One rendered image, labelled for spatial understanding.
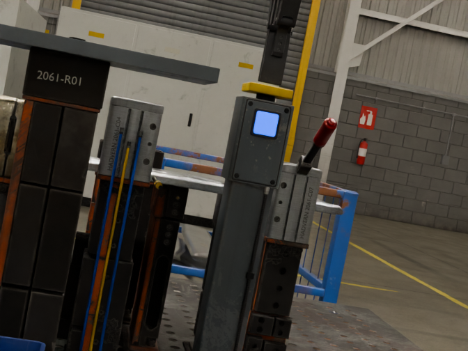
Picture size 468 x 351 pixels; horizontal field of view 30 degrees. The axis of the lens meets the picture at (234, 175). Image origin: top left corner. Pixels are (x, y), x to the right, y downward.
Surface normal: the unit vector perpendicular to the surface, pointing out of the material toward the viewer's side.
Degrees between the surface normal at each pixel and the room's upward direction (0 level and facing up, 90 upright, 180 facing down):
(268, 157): 90
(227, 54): 90
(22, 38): 90
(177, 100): 90
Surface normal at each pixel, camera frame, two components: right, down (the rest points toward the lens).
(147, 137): 0.15, 0.08
